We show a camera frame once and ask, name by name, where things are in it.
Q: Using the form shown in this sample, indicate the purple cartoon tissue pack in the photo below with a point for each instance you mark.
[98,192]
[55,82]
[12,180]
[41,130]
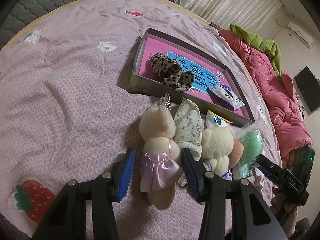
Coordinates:
[227,96]

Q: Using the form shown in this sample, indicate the green blanket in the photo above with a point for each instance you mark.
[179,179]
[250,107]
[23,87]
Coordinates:
[268,47]

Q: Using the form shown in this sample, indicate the teddy bear purple dress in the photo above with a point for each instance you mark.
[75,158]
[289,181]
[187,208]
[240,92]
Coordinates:
[217,145]

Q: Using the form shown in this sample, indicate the white pleated curtain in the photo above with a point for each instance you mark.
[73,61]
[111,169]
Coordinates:
[248,14]

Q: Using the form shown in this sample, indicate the black wall television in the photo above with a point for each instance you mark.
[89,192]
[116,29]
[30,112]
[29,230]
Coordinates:
[309,87]

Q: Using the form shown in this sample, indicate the person's right hand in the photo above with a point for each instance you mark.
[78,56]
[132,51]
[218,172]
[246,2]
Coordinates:
[288,223]

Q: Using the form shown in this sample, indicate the pink patterned bed sheet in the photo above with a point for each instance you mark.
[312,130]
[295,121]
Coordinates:
[65,109]

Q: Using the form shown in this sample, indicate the green makeup sponge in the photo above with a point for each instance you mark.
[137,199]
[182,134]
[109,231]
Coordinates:
[253,147]

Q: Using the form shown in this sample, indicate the pink quilted comforter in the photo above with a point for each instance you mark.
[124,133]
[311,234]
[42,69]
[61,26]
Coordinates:
[278,93]

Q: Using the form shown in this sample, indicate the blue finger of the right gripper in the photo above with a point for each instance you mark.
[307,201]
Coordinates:
[268,167]

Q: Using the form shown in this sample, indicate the teddy bear pink dress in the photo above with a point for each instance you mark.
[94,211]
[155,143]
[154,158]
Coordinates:
[161,157]

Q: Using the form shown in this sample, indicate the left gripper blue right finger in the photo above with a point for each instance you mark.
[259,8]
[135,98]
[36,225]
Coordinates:
[194,172]

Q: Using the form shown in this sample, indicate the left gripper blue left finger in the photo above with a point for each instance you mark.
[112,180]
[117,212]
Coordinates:
[121,176]

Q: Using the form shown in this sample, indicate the pink and blue book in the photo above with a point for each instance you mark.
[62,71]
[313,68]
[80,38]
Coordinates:
[192,75]

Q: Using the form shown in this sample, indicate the white air conditioner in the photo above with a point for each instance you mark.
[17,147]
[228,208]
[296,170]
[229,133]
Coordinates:
[300,33]

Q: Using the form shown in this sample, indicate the peach makeup sponge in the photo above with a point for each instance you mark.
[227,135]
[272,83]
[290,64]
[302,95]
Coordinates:
[235,154]

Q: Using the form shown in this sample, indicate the white floral scrunchie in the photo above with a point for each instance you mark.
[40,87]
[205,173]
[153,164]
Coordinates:
[189,128]

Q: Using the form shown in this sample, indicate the leopard print scrunchie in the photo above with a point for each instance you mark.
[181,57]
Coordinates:
[170,73]

